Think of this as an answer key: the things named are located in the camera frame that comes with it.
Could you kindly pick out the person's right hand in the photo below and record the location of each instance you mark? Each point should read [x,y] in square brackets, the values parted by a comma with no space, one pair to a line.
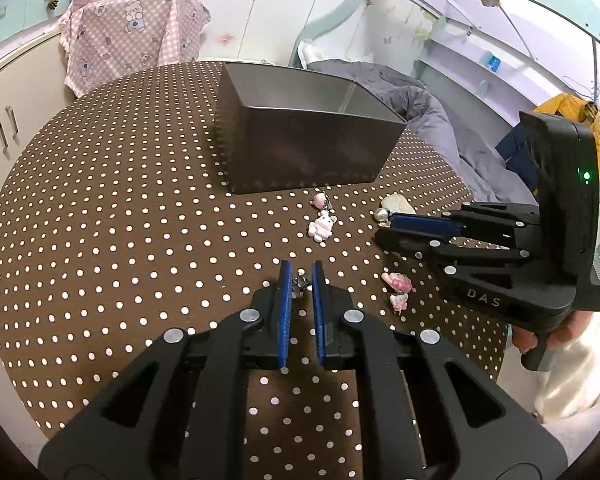
[567,330]

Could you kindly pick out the pink flower sticker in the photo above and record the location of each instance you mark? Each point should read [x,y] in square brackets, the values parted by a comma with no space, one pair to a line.
[225,38]

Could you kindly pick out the small blue box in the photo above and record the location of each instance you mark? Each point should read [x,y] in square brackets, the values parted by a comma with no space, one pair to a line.
[492,61]

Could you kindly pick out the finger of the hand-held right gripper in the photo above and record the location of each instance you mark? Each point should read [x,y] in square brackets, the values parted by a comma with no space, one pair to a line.
[405,242]
[420,222]

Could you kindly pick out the grey duvet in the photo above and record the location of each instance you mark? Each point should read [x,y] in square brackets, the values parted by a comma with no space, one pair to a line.
[430,110]

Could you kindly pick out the white pillow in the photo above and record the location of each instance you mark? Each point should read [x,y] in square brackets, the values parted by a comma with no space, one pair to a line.
[306,54]

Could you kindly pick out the pink bow hair clip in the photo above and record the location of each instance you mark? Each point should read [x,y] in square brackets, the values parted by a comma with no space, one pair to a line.
[397,302]
[397,281]

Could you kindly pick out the lilac wall shelves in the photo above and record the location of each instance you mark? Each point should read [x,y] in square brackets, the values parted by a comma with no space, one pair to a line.
[460,50]

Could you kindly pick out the teal bunk bed frame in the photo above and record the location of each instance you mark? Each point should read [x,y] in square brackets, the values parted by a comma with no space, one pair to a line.
[330,25]

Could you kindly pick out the person's right forearm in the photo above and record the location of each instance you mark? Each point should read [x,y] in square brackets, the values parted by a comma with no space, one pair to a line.
[575,375]

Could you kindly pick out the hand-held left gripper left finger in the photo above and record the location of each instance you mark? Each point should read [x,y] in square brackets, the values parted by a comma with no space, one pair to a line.
[284,310]

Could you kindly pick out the yellow and navy jacket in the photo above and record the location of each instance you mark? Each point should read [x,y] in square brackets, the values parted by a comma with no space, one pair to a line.
[565,105]

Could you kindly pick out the grey metal box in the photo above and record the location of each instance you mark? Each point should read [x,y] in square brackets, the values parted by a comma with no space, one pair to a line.
[305,150]

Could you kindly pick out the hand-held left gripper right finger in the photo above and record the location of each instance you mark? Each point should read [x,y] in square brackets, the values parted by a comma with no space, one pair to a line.
[319,310]

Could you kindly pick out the pearl earring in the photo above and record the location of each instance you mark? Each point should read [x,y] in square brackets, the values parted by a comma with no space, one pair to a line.
[380,215]

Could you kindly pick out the cream pearl charm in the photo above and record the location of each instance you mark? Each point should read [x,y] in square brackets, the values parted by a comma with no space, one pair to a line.
[397,204]

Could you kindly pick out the pink checked bear cloth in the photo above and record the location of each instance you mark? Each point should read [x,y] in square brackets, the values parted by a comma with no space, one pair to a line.
[130,25]

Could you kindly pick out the beige cabinet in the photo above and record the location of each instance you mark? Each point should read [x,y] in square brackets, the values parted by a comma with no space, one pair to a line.
[10,85]

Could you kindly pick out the pine cone drawer knob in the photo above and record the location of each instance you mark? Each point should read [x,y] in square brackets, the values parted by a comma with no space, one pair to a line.
[53,2]

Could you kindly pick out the small silver earring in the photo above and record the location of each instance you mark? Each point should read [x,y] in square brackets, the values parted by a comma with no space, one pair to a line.
[300,284]

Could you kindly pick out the brown polka dot tablecloth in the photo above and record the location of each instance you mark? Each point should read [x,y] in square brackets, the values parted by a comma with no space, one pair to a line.
[130,235]

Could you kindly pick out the white wardrobe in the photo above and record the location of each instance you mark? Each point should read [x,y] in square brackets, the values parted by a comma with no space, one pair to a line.
[260,10]

